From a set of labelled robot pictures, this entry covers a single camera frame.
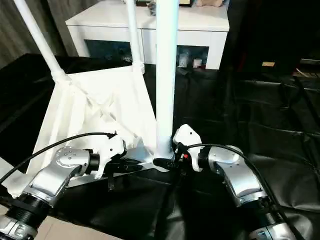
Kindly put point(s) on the grey-green curtain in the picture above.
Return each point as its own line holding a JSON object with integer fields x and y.
{"x": 50, "y": 27}

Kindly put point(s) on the black and white bundle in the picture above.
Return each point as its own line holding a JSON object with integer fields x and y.
{"x": 153, "y": 8}

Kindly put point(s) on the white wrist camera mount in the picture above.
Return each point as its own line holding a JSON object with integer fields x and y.
{"x": 112, "y": 150}
{"x": 187, "y": 136}

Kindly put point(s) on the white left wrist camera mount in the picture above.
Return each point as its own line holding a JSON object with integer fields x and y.
{"x": 112, "y": 150}

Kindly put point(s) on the small yellow label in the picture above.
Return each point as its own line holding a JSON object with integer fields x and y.
{"x": 267, "y": 64}

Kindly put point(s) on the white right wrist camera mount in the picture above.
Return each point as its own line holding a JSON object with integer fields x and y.
{"x": 187, "y": 136}

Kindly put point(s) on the white plastic bottle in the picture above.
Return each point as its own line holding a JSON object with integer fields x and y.
{"x": 197, "y": 63}
{"x": 183, "y": 60}

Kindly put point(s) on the white cabinet with glass doors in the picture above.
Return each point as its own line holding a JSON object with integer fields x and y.
{"x": 105, "y": 25}

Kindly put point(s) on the white plastic table top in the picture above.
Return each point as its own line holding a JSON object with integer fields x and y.
{"x": 75, "y": 112}

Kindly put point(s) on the white plastic table leg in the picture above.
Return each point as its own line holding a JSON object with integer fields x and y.
{"x": 166, "y": 62}
{"x": 133, "y": 32}
{"x": 11, "y": 172}
{"x": 37, "y": 37}

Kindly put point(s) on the black mat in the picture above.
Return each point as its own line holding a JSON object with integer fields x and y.
{"x": 250, "y": 112}

